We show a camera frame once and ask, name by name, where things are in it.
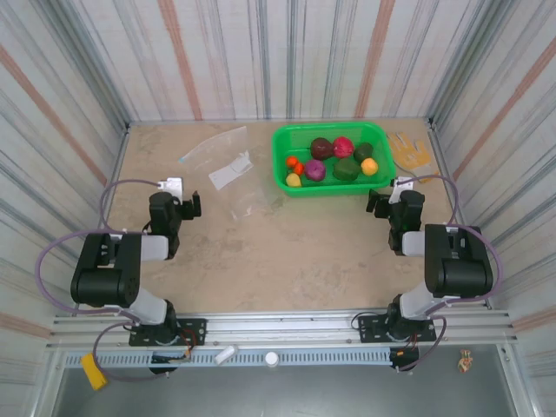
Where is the green plastic basket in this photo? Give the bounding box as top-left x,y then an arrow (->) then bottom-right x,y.
271,122 -> 396,199

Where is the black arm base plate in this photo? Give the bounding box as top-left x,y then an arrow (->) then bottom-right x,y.
357,311 -> 437,344
129,318 -> 208,348

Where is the yellow block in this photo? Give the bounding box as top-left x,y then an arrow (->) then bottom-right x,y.
80,352 -> 109,391

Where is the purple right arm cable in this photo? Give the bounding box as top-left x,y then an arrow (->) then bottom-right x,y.
393,175 -> 505,374

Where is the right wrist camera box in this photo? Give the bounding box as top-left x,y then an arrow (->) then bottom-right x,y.
388,176 -> 417,205

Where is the pink-red toy fruit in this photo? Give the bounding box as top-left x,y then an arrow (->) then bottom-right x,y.
332,136 -> 355,160

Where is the large green toy pepper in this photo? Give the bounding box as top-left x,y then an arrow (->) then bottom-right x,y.
332,157 -> 360,182

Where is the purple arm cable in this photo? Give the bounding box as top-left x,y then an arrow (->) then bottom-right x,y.
35,179 -> 170,383
393,175 -> 505,374

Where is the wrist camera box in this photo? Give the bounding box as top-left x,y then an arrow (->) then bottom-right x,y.
156,175 -> 187,197
388,176 -> 417,205

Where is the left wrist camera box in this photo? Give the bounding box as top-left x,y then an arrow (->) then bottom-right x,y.
156,175 -> 187,197

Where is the white cylinder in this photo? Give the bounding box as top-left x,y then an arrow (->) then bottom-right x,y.
214,344 -> 240,366

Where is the dark red toy fruit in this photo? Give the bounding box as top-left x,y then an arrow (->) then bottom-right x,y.
309,136 -> 334,161

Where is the aluminium mounting rail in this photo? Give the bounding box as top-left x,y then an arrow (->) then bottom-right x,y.
45,308 -> 518,348

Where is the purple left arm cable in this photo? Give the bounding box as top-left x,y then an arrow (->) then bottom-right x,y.
35,179 -> 170,383

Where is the perforated grey cable tray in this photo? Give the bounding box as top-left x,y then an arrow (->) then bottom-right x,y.
64,347 -> 418,370

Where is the yellow work glove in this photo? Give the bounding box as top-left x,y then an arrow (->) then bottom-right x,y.
385,132 -> 440,184

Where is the clear zip-top bag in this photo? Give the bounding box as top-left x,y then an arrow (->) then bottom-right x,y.
179,125 -> 286,222

